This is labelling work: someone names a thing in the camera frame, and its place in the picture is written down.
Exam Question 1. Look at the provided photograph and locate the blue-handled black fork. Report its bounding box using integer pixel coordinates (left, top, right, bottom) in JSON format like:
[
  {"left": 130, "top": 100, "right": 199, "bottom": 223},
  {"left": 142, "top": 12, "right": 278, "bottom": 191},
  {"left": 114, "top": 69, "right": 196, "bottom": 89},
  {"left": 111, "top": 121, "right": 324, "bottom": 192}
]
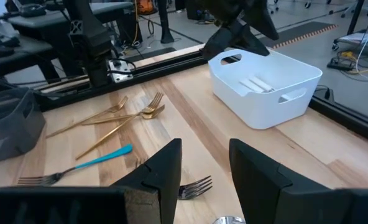
[
  {"left": 16, "top": 143, "right": 134, "bottom": 187},
  {"left": 177, "top": 175, "right": 213, "bottom": 201}
]

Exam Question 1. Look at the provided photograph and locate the translucent grey plastic bin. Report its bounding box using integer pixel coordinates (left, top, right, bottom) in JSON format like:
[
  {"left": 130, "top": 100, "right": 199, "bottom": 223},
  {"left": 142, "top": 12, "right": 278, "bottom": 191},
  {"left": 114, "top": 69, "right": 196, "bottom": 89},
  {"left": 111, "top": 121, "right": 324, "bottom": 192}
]
[{"left": 0, "top": 76, "right": 47, "bottom": 164}]

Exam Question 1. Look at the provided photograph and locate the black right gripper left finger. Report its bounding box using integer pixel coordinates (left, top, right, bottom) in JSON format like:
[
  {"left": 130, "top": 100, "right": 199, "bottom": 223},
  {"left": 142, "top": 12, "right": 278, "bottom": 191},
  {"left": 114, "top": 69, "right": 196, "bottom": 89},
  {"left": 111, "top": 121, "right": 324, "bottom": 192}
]
[{"left": 0, "top": 138, "right": 183, "bottom": 224}]

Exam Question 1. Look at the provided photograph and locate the black pole stand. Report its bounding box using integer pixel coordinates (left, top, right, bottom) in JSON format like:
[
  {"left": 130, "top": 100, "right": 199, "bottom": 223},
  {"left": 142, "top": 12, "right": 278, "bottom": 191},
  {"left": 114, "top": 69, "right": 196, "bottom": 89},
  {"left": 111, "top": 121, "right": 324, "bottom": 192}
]
[{"left": 157, "top": 0, "right": 175, "bottom": 44}]

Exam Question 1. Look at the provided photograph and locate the black power strip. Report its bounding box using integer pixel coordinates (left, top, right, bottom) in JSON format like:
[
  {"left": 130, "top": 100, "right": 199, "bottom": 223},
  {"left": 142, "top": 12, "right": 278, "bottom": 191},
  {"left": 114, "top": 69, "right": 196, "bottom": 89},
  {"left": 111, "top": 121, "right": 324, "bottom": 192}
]
[{"left": 326, "top": 57, "right": 356, "bottom": 71}]

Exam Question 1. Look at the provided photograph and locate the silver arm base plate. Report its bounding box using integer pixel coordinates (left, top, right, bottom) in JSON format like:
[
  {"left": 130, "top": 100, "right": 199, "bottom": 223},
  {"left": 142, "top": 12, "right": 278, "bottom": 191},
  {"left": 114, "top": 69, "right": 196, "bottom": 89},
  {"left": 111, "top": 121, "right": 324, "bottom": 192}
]
[{"left": 107, "top": 58, "right": 136, "bottom": 84}]

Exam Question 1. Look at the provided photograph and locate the white-handled silver fork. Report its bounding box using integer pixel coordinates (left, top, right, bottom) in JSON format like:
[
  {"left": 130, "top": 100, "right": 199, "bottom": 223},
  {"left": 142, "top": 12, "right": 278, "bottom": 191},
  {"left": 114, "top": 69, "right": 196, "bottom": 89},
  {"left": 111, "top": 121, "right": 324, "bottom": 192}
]
[
  {"left": 249, "top": 75, "right": 277, "bottom": 93},
  {"left": 211, "top": 215, "right": 247, "bottom": 224}
]

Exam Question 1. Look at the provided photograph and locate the yellow cable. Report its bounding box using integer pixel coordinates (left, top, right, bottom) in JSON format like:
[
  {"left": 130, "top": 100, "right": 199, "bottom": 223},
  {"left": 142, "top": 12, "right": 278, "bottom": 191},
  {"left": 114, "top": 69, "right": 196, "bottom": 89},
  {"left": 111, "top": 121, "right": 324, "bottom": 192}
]
[{"left": 341, "top": 51, "right": 368, "bottom": 75}]

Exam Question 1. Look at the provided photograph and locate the black orange-edged floor ramp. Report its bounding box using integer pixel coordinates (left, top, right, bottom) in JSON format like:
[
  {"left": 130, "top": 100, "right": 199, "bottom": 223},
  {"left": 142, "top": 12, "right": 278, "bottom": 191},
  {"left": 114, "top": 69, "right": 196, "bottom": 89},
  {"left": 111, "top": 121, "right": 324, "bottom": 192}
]
[{"left": 258, "top": 21, "right": 339, "bottom": 50}]

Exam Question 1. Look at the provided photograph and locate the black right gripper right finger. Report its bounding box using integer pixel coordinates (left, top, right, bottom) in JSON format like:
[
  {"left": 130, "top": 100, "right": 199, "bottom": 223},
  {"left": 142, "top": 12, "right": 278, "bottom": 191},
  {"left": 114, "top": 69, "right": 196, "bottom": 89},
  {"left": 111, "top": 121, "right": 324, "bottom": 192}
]
[{"left": 229, "top": 139, "right": 368, "bottom": 224}]

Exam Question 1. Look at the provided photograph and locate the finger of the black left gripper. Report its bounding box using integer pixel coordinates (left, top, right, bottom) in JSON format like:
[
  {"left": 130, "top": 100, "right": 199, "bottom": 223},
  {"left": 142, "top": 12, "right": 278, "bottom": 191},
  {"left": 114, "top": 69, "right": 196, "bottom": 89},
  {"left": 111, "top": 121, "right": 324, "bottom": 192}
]
[
  {"left": 200, "top": 24, "right": 244, "bottom": 62},
  {"left": 235, "top": 23, "right": 270, "bottom": 57}
]

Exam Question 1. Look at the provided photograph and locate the grey bench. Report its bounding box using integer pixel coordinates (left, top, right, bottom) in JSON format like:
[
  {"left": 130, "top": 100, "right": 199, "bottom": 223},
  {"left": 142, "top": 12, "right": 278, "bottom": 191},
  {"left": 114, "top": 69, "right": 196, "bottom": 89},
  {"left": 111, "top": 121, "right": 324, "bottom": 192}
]
[{"left": 8, "top": 1, "right": 135, "bottom": 35}]

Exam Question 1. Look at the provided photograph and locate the white plastic bin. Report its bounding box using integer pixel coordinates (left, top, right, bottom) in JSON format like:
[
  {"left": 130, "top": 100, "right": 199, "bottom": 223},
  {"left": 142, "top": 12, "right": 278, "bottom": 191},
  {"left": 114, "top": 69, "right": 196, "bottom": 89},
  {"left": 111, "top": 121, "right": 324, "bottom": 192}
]
[{"left": 208, "top": 48, "right": 323, "bottom": 131}]

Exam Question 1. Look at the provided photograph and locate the wheeled cart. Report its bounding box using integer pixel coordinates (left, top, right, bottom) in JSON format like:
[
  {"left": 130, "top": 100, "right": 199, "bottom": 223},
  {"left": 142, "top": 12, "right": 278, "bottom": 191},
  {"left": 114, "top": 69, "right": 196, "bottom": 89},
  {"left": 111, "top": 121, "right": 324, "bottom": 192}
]
[{"left": 331, "top": 30, "right": 368, "bottom": 52}]

